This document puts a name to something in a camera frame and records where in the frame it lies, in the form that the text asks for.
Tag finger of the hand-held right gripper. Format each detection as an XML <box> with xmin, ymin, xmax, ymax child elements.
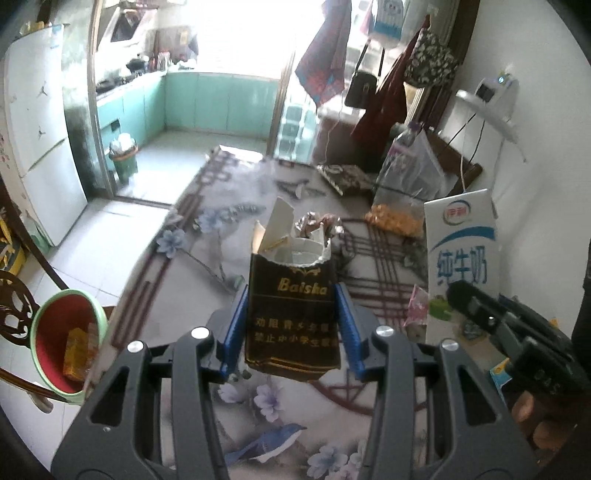
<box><xmin>445</xmin><ymin>281</ymin><xmax>522</xmax><ymax>356</ymax></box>

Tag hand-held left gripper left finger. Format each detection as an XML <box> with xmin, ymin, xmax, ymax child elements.
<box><xmin>51</xmin><ymin>281</ymin><xmax>252</xmax><ymax>480</ymax></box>

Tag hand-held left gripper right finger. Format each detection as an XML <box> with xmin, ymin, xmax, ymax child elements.
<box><xmin>335</xmin><ymin>281</ymin><xmax>539</xmax><ymax>480</ymax></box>

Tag dark cigarette pack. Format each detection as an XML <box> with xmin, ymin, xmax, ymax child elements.
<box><xmin>243</xmin><ymin>196</ymin><xmax>342</xmax><ymax>381</ymax></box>

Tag white milk carton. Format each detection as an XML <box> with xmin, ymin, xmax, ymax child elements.
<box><xmin>424</xmin><ymin>188</ymin><xmax>502</xmax><ymax>321</ymax></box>

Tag yellow bear print medicine box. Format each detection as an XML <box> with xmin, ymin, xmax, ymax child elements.
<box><xmin>64</xmin><ymin>327</ymin><xmax>100</xmax><ymax>381</ymax></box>

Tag red basin with green rim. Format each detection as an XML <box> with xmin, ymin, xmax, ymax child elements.
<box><xmin>30</xmin><ymin>290</ymin><xmax>110</xmax><ymax>404</ymax></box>

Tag green trash bin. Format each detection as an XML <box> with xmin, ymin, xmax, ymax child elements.
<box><xmin>108</xmin><ymin>133</ymin><xmax>139</xmax><ymax>185</ymax></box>

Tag person's right hand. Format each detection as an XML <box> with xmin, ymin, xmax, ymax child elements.
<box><xmin>510</xmin><ymin>390</ymin><xmax>578</xmax><ymax>450</ymax></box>

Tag blue packet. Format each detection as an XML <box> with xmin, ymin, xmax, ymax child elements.
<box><xmin>490</xmin><ymin>357</ymin><xmax>511</xmax><ymax>386</ymax></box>

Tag pink wrapper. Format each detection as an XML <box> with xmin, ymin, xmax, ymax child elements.
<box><xmin>404</xmin><ymin>284</ymin><xmax>430</xmax><ymax>342</ymax></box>

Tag floral tablecloth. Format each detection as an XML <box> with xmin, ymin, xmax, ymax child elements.
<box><xmin>85</xmin><ymin>145</ymin><xmax>509</xmax><ymax>480</ymax></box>

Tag crumpled foil wrapper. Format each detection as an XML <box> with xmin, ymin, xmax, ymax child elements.
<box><xmin>295</xmin><ymin>211</ymin><xmax>345</xmax><ymax>245</ymax></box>

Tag clear bag of orange snacks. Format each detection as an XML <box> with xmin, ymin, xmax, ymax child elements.
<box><xmin>365</xmin><ymin>129</ymin><xmax>448</xmax><ymax>238</ymax></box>

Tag plain wooden chair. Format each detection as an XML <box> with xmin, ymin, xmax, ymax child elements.
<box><xmin>429</xmin><ymin>129</ymin><xmax>483</xmax><ymax>195</ymax></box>

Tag patterned pouch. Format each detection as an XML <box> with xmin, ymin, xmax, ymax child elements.
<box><xmin>316</xmin><ymin>164</ymin><xmax>372</xmax><ymax>195</ymax></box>

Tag clear plastic bottle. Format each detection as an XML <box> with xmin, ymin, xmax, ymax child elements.
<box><xmin>388</xmin><ymin>124</ymin><xmax>417</xmax><ymax>160</ymax></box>

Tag clear stacked storage drawers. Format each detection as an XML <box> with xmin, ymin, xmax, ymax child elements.
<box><xmin>274</xmin><ymin>104</ymin><xmax>319</xmax><ymax>164</ymax></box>

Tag red garment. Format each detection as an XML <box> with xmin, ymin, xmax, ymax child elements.
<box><xmin>351</xmin><ymin>51</ymin><xmax>419</xmax><ymax>153</ymax></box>

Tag white device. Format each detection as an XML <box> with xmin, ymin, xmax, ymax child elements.
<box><xmin>475</xmin><ymin>74</ymin><xmax>520</xmax><ymax>104</ymax></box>

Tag carved wooden chair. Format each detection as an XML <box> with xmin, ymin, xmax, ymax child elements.
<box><xmin>0</xmin><ymin>270</ymin><xmax>56</xmax><ymax>411</ymax></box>

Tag teal kitchen cabinets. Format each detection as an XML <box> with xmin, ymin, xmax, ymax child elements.
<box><xmin>97</xmin><ymin>71</ymin><xmax>282</xmax><ymax>144</ymax></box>

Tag black handbag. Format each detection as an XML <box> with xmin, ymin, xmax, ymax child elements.
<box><xmin>344</xmin><ymin>41</ymin><xmax>384</xmax><ymax>109</ymax></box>

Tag black floral patterned bag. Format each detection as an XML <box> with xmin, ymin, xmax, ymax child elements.
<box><xmin>404</xmin><ymin>16</ymin><xmax>458</xmax><ymax>88</ymax></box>

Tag plaid cloth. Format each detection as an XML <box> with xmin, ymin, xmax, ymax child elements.
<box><xmin>294</xmin><ymin>0</ymin><xmax>354</xmax><ymax>106</ymax></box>

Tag white refrigerator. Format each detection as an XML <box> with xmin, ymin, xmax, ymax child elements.
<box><xmin>0</xmin><ymin>23</ymin><xmax>88</xmax><ymax>247</ymax></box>

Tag blue and white bag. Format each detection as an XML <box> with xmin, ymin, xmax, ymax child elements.
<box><xmin>372</xmin><ymin>0</ymin><xmax>407</xmax><ymax>38</ymax></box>

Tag range hood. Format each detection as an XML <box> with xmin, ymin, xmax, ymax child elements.
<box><xmin>108</xmin><ymin>0</ymin><xmax>160</xmax><ymax>44</ymax></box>

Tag white wall shelf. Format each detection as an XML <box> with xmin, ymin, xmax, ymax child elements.
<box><xmin>455</xmin><ymin>88</ymin><xmax>527</xmax><ymax>144</ymax></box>

